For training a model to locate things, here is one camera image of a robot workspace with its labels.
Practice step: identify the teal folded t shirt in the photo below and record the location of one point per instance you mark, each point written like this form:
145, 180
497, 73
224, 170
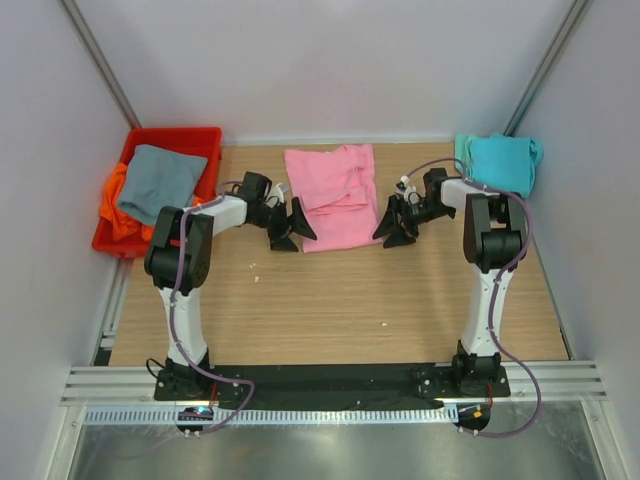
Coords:
500, 162

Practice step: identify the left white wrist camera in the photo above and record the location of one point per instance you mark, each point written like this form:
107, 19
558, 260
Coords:
276, 195

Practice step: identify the corner metal post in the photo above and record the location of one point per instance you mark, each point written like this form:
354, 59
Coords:
577, 11
94, 51

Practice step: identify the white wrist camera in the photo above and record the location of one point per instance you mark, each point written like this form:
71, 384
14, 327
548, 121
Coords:
407, 191
276, 195

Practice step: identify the right corner metal post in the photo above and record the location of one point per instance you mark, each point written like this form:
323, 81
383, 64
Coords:
577, 11

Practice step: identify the orange t shirt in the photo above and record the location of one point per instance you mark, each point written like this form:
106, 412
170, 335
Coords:
122, 225

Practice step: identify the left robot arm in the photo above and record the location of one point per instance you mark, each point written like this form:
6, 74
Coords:
178, 261

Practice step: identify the grey t shirt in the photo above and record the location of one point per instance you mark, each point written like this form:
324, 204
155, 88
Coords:
157, 178

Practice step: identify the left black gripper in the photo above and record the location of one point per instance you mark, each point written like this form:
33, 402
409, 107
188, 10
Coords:
296, 222

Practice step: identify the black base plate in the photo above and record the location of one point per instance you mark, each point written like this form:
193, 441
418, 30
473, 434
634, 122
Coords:
325, 386

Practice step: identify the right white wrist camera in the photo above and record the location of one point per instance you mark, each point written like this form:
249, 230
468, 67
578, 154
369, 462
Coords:
407, 191

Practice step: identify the pink t shirt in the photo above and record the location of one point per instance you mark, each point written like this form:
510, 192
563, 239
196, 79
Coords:
337, 192

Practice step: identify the red plastic bin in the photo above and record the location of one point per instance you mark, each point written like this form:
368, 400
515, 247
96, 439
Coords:
204, 142

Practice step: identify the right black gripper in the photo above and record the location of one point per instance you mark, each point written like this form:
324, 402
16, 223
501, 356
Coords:
389, 223

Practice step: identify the left corner metal post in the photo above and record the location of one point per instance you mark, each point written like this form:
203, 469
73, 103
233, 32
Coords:
94, 51

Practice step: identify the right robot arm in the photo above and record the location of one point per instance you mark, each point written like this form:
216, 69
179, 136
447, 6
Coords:
495, 239

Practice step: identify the slotted cable duct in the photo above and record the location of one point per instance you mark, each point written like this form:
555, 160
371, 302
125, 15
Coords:
198, 416

